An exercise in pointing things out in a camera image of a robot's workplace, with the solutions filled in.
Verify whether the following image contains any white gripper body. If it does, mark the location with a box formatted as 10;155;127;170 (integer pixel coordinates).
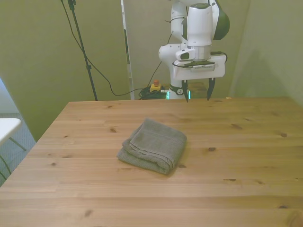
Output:
172;54;226;80

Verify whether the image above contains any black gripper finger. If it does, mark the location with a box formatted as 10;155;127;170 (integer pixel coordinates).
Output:
206;78;216;102
182;79;190;103

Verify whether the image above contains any grey towel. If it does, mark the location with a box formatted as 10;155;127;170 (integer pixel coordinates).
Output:
116;118;188;175

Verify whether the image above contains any yellow emergency stop button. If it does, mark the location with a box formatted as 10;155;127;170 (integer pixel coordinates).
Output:
150;79;163;93

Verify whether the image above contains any black tripod stand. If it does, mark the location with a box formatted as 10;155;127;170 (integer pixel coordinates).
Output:
67;0;98;101

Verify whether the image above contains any white table with dark legs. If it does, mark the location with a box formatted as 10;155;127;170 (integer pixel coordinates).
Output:
0;118;27;180

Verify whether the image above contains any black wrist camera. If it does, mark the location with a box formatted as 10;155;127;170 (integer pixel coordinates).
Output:
187;61;216;71

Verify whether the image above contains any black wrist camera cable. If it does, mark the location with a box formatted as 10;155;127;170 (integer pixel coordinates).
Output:
150;16;190;87

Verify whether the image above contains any coiled dark cable bundle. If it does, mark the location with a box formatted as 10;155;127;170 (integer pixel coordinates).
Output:
138;87;168;100

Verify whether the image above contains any white vertical wall trim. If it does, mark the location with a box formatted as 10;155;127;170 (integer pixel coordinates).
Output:
121;0;135;101

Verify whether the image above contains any black tripod cable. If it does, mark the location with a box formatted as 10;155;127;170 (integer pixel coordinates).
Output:
60;0;145;97

